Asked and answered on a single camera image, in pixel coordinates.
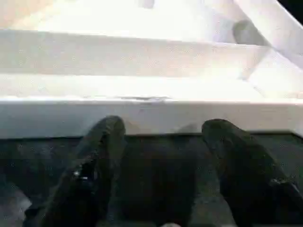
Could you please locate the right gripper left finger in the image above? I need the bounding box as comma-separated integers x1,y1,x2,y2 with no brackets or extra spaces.
25,115,126,227

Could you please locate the black glossy mat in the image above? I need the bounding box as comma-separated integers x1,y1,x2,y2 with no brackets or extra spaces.
0,129,303,227

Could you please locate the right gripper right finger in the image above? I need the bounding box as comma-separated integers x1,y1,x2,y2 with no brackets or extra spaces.
201,119,303,227

